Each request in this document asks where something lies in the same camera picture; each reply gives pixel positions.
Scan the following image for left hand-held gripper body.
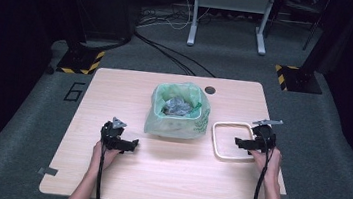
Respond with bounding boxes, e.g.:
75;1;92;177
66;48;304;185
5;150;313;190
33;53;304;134
98;114;130;152

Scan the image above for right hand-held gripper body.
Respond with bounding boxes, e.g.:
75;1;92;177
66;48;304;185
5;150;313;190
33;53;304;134
248;116;285;156

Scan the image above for white square ring frame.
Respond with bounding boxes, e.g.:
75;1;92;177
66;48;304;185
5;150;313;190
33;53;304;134
208;118;263;164

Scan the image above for green plastic bag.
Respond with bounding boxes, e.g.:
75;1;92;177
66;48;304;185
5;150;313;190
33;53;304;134
142;77;214;142

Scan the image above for person's left hand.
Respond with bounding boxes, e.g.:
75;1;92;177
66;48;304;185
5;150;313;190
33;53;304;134
90;138;123;175

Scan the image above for person's right hand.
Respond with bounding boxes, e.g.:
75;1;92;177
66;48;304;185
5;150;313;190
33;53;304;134
246;144;284;184

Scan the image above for crumpled grey paper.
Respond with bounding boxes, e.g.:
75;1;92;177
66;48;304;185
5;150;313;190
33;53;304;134
162;95;196;119

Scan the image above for round dark table grommet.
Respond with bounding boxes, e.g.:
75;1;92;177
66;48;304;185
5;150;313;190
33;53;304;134
203;85;217;96

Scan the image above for black stand with striped base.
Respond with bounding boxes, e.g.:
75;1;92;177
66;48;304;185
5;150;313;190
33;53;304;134
55;0;113;78
272;0;341;97

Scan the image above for grey tape strip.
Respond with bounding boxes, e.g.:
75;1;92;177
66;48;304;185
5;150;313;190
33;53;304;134
37;165;59;177

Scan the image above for black cabinet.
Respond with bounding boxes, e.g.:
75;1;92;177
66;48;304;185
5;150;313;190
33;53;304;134
67;0;139;46

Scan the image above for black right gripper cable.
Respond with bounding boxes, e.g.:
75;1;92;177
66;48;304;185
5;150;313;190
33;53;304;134
252;135;278;199

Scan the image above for black floor cables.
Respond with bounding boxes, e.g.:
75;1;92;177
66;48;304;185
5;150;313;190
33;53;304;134
130;29;221;80

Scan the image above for white floor cables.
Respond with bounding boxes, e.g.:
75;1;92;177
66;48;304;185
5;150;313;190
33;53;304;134
135;0;212;37

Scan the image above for white metal desk frame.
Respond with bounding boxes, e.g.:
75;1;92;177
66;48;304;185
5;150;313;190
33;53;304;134
185;0;277;57

